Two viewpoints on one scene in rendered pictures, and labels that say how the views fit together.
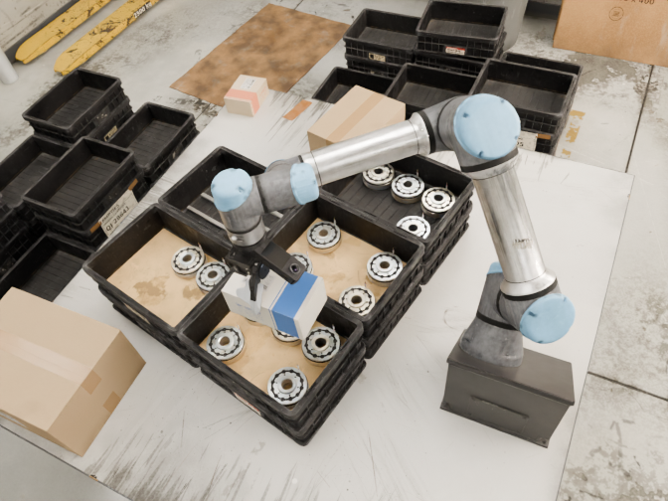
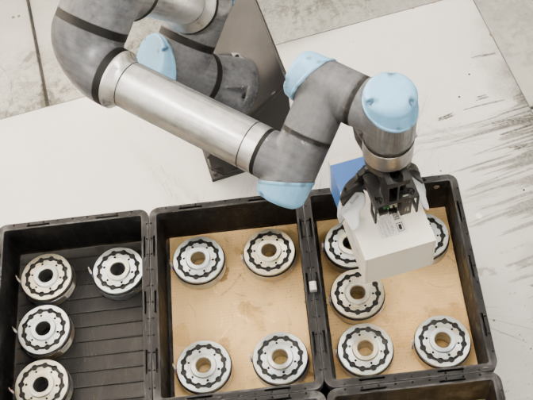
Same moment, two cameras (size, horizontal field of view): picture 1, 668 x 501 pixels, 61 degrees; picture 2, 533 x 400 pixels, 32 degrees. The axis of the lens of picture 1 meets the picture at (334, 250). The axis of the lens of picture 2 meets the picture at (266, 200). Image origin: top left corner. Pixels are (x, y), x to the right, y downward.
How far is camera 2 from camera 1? 1.52 m
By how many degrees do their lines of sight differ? 61
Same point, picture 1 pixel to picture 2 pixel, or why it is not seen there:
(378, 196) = (80, 367)
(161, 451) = not seen: outside the picture
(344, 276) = (242, 303)
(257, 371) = (433, 290)
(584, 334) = not seen: hidden behind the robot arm
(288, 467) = (473, 230)
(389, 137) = (161, 79)
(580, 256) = (10, 149)
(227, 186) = (400, 85)
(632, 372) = not seen: hidden behind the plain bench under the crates
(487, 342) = (239, 68)
